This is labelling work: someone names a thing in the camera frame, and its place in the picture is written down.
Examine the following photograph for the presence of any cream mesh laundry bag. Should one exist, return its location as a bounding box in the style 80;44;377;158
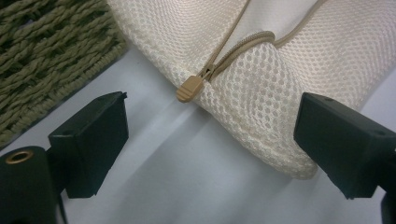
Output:
106;0;396;180

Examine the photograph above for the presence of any tan zipper pull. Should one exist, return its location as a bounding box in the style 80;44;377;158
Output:
176;75;205;104

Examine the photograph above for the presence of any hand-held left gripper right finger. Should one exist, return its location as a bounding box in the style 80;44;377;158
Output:
293;91;396;200

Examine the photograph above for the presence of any green woven basket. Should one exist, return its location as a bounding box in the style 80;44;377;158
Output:
0;0;130;148

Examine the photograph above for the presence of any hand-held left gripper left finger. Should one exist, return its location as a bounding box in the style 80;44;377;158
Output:
46;91;130;199

